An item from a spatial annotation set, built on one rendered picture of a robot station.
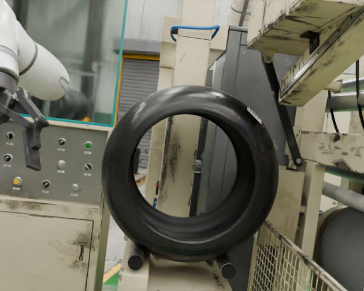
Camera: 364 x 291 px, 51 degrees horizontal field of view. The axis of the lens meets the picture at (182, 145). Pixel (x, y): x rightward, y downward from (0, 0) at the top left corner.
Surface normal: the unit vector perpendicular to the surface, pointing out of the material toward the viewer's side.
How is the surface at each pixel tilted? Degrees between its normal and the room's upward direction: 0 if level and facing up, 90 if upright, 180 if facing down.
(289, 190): 90
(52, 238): 90
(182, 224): 80
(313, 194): 90
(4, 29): 61
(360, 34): 162
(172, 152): 90
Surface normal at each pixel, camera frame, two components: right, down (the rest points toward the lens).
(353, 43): -0.10, 0.96
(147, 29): -0.25, 0.02
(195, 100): 0.07, -0.12
